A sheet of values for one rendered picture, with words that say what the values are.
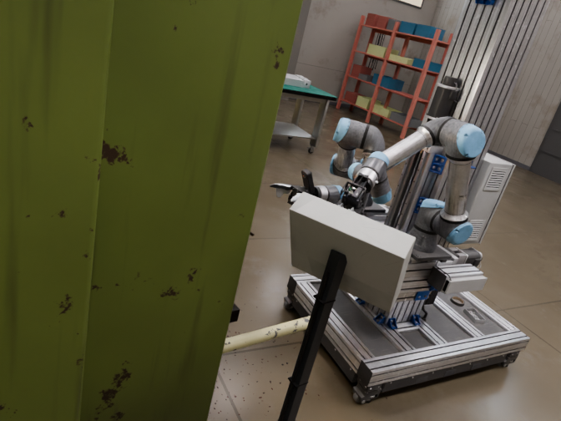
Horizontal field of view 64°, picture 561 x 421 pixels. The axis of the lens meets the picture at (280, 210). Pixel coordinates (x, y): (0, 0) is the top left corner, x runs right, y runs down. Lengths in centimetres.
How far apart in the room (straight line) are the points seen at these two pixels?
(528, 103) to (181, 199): 1019
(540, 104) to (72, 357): 1033
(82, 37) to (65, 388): 72
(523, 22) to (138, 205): 188
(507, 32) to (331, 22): 919
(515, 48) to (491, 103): 26
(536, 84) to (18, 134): 1055
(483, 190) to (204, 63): 183
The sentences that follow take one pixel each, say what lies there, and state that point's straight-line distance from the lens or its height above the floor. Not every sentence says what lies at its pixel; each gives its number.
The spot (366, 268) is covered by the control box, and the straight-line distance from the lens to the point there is 129.
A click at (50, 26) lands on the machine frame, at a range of 80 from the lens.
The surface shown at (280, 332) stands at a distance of 167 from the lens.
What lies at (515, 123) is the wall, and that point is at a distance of 1104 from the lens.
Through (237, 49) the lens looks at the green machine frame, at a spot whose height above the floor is 155.
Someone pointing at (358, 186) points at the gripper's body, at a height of 118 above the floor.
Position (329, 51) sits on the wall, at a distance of 1146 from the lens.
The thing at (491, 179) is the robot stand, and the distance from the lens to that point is 255.
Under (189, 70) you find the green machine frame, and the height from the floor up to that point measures 149.
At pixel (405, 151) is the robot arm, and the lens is 189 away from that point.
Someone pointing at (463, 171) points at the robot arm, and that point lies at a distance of 194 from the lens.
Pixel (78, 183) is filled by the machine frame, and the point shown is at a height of 129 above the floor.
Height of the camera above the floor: 163
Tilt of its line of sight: 22 degrees down
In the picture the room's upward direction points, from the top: 14 degrees clockwise
